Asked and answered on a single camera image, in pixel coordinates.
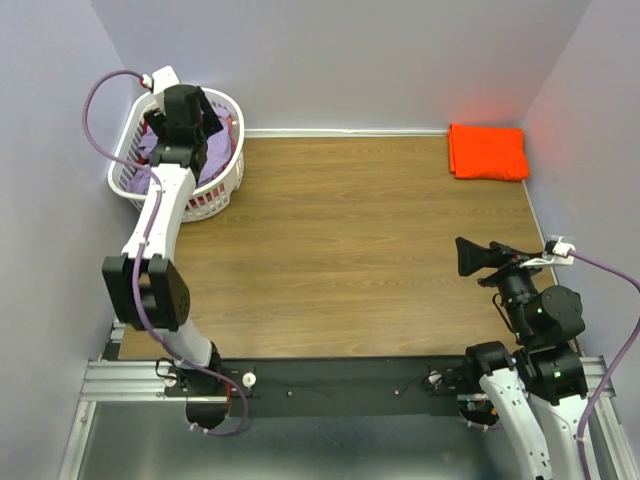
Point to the folded orange t shirt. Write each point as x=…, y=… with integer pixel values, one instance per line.
x=487, y=153

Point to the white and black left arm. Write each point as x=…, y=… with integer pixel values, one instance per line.
x=145, y=287

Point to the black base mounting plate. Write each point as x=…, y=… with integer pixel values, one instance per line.
x=324, y=387

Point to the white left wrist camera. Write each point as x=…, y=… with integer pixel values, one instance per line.
x=158, y=82

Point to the lavender t shirt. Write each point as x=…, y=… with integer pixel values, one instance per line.
x=139, y=183

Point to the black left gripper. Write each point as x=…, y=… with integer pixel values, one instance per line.
x=211, y=125

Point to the dark red t shirt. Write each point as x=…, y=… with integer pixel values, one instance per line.
x=221, y=146

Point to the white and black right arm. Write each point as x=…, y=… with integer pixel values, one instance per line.
x=539, y=391

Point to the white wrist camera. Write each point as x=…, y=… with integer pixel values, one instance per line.
x=158, y=82
x=557, y=252

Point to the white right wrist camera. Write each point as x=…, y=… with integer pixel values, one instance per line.
x=557, y=252

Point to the white plastic laundry basket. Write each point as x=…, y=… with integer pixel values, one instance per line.
x=223, y=171

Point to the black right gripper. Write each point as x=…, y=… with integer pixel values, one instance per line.
x=472, y=255

